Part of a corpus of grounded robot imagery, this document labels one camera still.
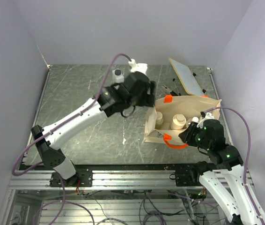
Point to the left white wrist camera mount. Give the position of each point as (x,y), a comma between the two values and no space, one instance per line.
(137,67)

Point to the beige canvas tote bag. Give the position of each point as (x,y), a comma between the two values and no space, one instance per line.
(189,106)

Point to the beige round lid bottle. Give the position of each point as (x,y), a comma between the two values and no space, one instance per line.
(178,122)

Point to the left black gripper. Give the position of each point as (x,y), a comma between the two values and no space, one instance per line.
(148,100)

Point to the aluminium rail frame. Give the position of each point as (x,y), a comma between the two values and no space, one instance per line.
(113,152)

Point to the white board wooden edge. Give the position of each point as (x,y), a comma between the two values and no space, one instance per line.
(186,78)

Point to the small grey black device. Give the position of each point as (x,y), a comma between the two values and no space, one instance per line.
(168,91)

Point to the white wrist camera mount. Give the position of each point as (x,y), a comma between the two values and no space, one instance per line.
(206,116)
(137,67)

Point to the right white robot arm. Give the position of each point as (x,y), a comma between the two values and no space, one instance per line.
(224,177)

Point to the beige cap bottle left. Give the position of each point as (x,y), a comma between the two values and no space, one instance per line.
(159,120)

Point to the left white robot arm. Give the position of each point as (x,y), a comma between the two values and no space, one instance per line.
(50,139)

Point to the small white cap bottle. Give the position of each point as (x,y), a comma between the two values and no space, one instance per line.
(192,120)

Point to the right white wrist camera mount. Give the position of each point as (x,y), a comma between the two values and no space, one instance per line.
(206,116)

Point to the white bottle grey cap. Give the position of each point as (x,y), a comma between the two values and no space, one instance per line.
(117,78)

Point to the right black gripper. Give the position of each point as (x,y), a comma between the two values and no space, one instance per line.
(186,136)

